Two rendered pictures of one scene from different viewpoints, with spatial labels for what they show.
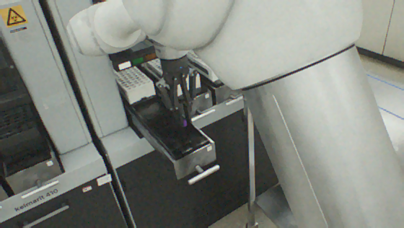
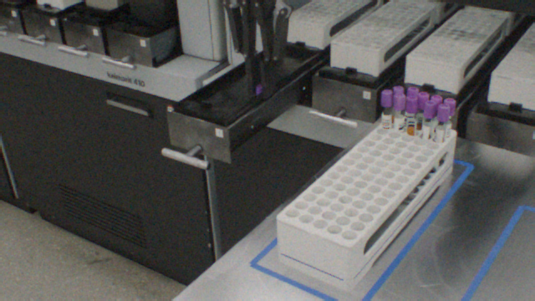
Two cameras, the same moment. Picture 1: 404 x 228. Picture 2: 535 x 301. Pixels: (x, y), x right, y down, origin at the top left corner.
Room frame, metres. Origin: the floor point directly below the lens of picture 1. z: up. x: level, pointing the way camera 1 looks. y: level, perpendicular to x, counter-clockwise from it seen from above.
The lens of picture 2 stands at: (0.38, -0.88, 1.32)
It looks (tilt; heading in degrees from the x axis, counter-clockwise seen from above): 31 degrees down; 64
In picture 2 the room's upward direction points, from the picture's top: 3 degrees counter-clockwise
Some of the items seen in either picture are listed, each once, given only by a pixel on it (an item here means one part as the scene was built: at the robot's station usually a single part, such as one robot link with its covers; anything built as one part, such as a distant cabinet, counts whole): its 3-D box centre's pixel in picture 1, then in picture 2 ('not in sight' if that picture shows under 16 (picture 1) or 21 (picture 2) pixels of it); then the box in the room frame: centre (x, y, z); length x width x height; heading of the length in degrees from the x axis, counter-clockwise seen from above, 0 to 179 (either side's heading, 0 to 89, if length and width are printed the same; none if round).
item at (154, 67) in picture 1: (169, 72); (385, 37); (1.14, 0.13, 0.83); 0.30 x 0.10 x 0.06; 29
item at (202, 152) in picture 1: (148, 110); (293, 66); (0.97, 0.21, 0.78); 0.73 x 0.14 x 0.09; 29
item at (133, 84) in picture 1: (127, 79); (335, 15); (1.13, 0.30, 0.83); 0.30 x 0.10 x 0.06; 29
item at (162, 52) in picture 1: (171, 45); not in sight; (0.83, 0.08, 1.07); 0.09 x 0.09 x 0.06
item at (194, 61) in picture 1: (203, 60); (458, 50); (1.22, 0.00, 0.83); 0.30 x 0.10 x 0.06; 29
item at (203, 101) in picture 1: (157, 73); (410, 40); (1.26, 0.20, 0.78); 0.73 x 0.14 x 0.09; 29
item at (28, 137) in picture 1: (19, 141); (149, 4); (0.79, 0.57, 0.85); 0.12 x 0.02 x 0.06; 120
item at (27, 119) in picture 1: (17, 130); not in sight; (0.84, 0.60, 0.85); 0.12 x 0.02 x 0.06; 120
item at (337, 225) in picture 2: not in sight; (374, 191); (0.79, -0.33, 0.85); 0.30 x 0.10 x 0.06; 27
